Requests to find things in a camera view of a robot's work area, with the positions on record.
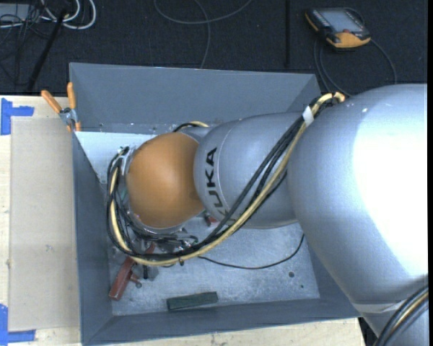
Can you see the red-brown flat block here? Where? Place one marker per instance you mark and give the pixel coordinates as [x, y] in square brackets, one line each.
[121, 281]
[210, 220]

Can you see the grey metal bin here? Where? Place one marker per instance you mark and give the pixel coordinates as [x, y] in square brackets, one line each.
[245, 276]

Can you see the dark green flat block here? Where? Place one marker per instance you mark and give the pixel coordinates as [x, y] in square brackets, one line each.
[192, 300]

